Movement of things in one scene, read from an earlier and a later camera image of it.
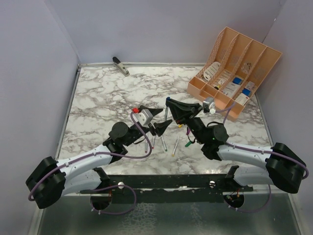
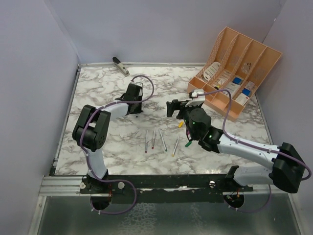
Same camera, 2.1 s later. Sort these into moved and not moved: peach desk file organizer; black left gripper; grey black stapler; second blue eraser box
Moved: black left gripper
Not moved: second blue eraser box; peach desk file organizer; grey black stapler
